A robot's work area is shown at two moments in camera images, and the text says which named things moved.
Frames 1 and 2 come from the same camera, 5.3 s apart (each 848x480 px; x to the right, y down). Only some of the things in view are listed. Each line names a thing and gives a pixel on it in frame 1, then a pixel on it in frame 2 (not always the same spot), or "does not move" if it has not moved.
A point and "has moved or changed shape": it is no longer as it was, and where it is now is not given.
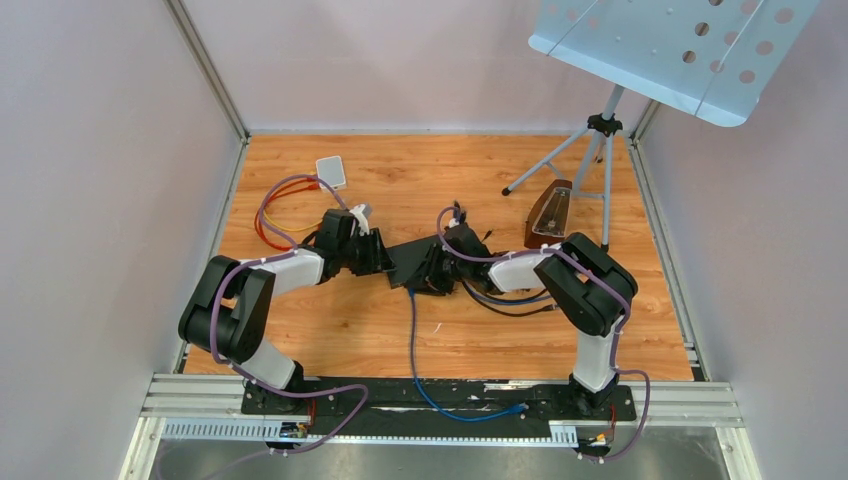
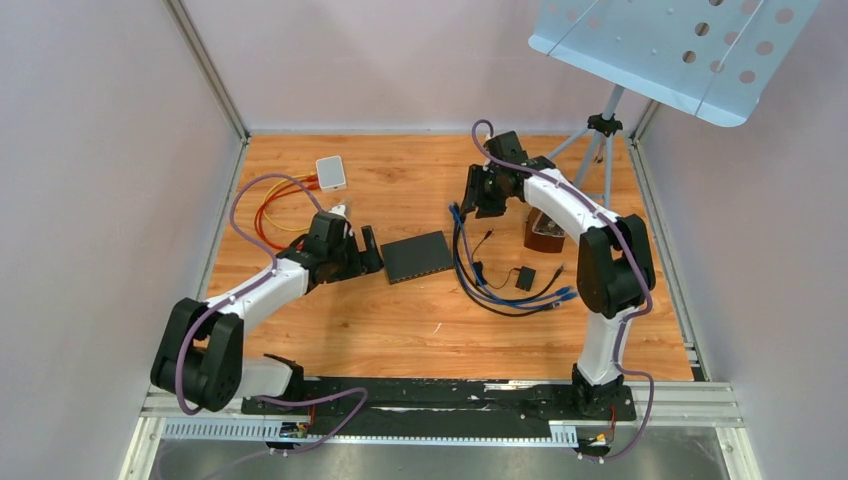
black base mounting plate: x=440 y=407 does not move
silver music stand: x=714 y=59 does not move
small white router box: x=332 y=171 does not move
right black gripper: x=430 y=281 → x=475 y=197
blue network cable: x=513 y=410 has moved or changed shape
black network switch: x=408 y=257 does not move
